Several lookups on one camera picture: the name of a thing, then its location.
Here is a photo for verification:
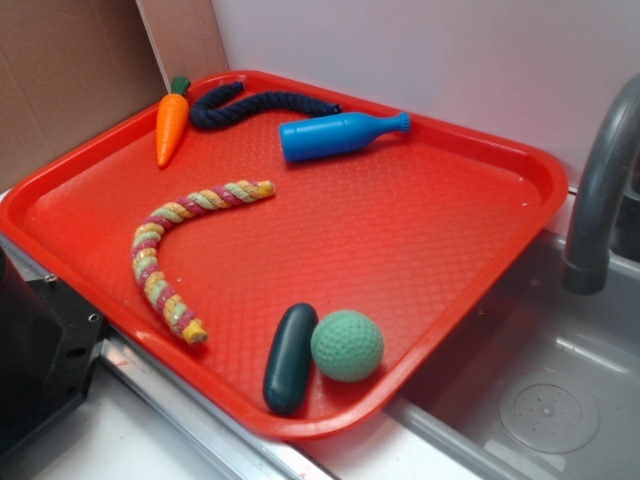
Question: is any dark blue rope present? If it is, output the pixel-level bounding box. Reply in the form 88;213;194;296
188;82;344;132

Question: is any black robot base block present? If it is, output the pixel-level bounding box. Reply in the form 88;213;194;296
1;253;105;461

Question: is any red plastic tray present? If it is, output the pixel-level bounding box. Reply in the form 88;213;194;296
0;69;571;441

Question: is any blue toy bottle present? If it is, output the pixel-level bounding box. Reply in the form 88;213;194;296
279;112;411;163

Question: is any green dimpled ball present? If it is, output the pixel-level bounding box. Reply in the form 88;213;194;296
311;310;385;383

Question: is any dark green capsule toy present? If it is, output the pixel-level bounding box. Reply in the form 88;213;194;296
262;303;318;416

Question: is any orange toy carrot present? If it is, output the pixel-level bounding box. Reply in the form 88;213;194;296
155;76;191;168

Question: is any grey sink basin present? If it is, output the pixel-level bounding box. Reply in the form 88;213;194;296
387;233;639;479

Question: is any grey faucet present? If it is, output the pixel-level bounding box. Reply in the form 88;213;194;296
562;76;639;295

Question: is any brown cardboard panel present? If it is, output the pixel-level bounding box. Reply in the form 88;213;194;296
1;1;228;190

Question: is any multicolour braided rope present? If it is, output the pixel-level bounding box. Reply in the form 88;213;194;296
130;179;277;348

